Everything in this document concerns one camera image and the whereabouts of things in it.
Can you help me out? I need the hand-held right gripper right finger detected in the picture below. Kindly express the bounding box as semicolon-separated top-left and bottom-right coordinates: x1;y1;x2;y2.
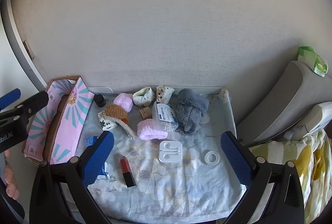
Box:
220;131;305;224

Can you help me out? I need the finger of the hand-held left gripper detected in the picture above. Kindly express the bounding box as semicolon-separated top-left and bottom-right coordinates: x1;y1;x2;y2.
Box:
0;88;21;110
0;92;50;122

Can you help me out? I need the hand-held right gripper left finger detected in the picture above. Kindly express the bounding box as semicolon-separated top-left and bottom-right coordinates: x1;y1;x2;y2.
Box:
29;131;115;224

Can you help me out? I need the pink printed cardboard box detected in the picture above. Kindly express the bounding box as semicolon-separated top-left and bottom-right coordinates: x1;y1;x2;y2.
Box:
22;75;95;165

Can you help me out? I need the pink fluffy wristband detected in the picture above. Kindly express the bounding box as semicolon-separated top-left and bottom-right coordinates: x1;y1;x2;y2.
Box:
113;93;134;113

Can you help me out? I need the grey plush cloth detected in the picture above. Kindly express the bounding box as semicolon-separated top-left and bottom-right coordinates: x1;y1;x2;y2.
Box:
176;88;209;134

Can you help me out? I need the clear plastic box blue label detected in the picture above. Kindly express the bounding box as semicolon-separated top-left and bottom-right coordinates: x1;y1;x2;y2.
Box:
152;101;179;134

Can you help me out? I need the brown spotted baby sock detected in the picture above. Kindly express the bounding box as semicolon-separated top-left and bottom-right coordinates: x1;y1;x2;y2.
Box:
156;85;175;104

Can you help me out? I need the person's left hand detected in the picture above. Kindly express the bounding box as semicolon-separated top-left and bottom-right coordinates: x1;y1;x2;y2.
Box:
4;150;20;200

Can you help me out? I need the blue white packet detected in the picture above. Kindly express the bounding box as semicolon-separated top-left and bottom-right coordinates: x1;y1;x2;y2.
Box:
85;135;110;180

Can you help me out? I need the clear tape roll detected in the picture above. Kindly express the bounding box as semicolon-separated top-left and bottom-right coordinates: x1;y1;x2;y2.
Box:
203;150;221;164

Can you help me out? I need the red black lipstick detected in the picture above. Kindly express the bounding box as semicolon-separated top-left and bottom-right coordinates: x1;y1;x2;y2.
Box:
118;157;137;188

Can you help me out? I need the black white patterned tissue packet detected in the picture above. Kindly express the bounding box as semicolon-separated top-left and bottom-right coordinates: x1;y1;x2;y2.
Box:
98;111;118;132

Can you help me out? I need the small black cap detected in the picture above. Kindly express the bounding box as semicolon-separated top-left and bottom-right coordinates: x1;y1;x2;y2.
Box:
94;94;106;108

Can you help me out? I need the small wooden jar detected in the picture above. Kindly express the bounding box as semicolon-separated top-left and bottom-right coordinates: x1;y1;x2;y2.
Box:
139;107;152;120

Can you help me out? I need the white earphone case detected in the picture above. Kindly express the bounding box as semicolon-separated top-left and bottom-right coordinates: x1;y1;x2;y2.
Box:
158;140;182;163

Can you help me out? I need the grey cushion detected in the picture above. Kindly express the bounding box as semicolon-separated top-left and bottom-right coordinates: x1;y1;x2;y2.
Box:
236;60;320;147

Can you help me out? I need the yellow green floral blanket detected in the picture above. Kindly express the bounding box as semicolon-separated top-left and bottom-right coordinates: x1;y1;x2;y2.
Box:
248;129;332;224

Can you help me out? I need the cream floral baby sock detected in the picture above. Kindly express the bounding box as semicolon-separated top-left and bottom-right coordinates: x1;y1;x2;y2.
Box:
132;87;155;106

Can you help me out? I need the white pillow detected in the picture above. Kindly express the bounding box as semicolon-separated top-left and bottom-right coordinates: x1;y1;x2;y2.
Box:
285;101;332;142

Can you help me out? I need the green plastic bag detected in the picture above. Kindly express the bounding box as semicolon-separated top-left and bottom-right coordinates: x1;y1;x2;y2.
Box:
297;46;329;77

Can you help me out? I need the wooden wall piece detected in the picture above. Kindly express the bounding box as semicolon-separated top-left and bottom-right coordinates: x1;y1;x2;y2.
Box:
23;39;36;59

